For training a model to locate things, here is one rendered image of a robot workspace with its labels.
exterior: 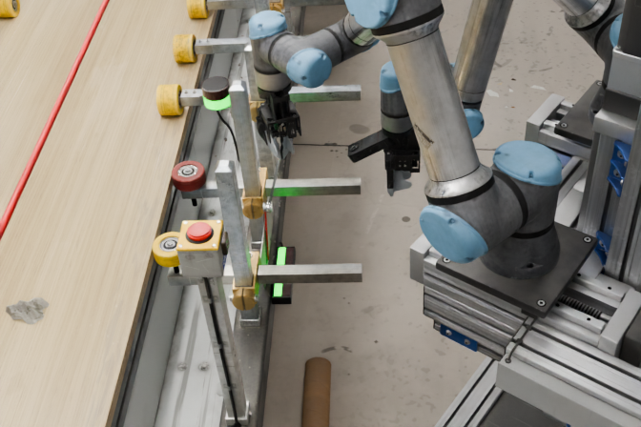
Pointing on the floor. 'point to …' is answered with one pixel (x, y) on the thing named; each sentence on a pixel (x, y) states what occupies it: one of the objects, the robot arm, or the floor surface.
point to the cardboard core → (317, 393)
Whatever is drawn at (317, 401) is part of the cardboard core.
